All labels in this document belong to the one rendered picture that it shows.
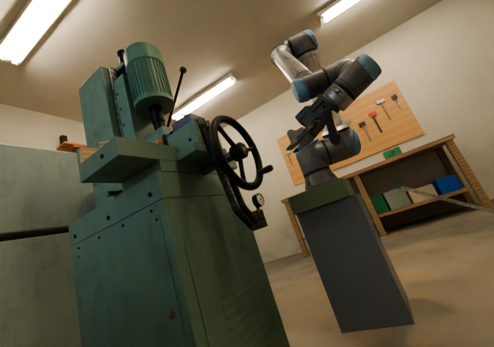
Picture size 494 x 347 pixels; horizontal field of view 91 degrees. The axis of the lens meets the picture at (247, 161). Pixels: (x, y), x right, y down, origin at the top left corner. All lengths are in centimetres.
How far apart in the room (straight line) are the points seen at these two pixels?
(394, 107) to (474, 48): 116
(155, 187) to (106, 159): 16
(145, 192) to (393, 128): 376
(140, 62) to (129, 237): 76
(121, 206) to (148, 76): 58
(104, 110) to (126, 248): 68
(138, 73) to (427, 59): 401
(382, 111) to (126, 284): 392
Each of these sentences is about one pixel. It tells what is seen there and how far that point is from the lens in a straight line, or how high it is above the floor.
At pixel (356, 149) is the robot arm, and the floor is 76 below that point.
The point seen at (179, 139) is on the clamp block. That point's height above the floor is 92.
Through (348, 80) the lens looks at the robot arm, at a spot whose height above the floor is 87.
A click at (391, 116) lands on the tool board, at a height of 146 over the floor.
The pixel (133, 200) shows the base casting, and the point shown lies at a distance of 89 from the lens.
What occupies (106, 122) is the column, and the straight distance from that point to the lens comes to 130.
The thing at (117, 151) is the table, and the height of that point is 85.
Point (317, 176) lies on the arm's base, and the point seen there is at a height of 70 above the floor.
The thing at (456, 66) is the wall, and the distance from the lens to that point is 453.
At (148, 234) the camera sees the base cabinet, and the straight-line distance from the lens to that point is 83.
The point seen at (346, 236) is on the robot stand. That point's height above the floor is 38.
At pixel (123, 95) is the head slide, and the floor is 131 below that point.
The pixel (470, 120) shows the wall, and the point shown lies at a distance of 433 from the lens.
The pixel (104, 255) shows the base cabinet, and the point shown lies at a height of 62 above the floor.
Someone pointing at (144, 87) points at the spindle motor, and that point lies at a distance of 119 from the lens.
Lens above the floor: 53
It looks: 16 degrees up
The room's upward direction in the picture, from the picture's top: 19 degrees counter-clockwise
